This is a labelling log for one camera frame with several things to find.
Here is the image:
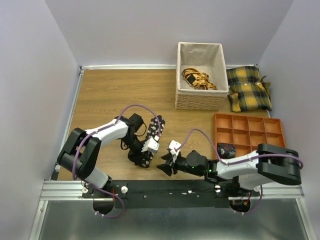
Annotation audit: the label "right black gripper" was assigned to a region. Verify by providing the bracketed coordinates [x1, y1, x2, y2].
[156, 151, 203, 177]

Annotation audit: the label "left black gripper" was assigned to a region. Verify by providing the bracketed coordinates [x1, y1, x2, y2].
[121, 135, 149, 168]

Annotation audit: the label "black floral tie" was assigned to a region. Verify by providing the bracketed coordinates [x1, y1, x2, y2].
[138, 115, 166, 168]

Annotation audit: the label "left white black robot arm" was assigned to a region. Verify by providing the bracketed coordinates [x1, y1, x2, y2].
[57, 113, 153, 198]

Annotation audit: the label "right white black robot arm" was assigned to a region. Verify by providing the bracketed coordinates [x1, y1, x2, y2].
[157, 143, 303, 197]

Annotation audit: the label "rolled dark floral tie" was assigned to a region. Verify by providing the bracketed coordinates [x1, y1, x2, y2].
[217, 142, 236, 159]

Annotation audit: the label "orange patterned tie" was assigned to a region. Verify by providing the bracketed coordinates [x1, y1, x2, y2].
[182, 67, 217, 90]

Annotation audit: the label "wicker basket with liner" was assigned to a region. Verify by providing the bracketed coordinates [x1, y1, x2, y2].
[175, 42, 229, 111]

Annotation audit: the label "orange compartment tray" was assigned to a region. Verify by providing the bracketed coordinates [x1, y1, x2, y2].
[213, 113, 286, 157]

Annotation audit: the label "yellow plaid shirt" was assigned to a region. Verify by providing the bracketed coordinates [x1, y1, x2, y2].
[226, 66, 273, 113]

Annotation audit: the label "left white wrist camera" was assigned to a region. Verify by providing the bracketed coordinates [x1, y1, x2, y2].
[141, 135, 160, 154]

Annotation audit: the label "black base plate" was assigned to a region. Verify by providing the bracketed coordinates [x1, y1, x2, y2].
[81, 179, 260, 210]

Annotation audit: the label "aluminium frame rail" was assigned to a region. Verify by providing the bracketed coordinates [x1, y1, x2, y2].
[40, 180, 305, 201]

